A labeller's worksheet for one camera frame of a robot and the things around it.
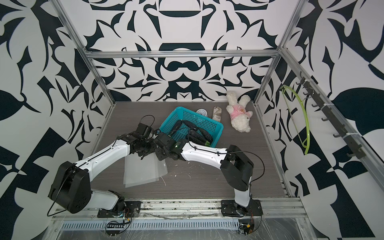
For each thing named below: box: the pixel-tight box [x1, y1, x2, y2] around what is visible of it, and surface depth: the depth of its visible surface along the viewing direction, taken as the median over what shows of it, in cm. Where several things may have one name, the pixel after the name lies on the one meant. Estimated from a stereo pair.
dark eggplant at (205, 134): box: [196, 127, 213, 143], surface depth 100 cm
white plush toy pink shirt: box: [226, 90, 253, 133], surface depth 106 cm
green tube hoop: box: [281, 85, 310, 155], surface depth 69 cm
